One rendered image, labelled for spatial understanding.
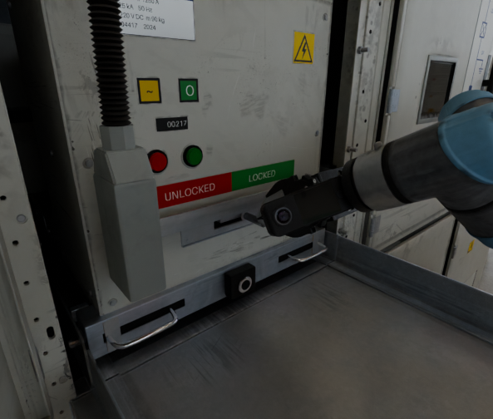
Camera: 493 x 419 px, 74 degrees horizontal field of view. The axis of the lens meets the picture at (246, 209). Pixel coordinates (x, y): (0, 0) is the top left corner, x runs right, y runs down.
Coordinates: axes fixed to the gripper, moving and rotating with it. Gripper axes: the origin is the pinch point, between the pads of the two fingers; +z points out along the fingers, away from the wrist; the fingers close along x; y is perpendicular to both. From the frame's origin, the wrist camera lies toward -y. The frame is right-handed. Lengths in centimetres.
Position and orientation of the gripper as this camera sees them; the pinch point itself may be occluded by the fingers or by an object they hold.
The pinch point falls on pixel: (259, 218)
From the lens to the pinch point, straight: 56.2
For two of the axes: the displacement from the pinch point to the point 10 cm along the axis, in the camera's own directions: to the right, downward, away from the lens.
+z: -5.8, 2.2, 7.9
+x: -3.2, -9.5, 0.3
